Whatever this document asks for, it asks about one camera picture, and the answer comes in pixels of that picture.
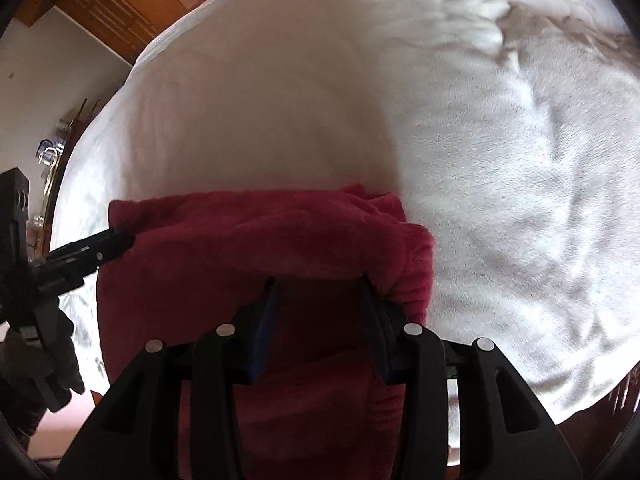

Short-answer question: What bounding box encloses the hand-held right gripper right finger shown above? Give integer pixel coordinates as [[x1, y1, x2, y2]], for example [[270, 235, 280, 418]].
[[359, 280, 583, 480]]

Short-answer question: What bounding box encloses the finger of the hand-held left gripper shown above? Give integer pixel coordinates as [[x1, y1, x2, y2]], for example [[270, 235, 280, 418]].
[[30, 255, 104, 296], [49, 227, 136, 272]]

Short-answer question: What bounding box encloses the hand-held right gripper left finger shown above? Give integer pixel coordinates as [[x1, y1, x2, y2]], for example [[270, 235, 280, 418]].
[[57, 276, 282, 480]]

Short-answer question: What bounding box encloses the person's left hand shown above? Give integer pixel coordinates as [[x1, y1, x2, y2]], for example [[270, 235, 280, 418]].
[[0, 300, 86, 413]]

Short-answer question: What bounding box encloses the bedside table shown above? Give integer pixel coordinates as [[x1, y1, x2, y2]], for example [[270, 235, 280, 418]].
[[25, 99, 103, 261]]

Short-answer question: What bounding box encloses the white duvet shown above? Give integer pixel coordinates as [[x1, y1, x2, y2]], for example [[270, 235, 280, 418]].
[[50, 0, 640, 423]]

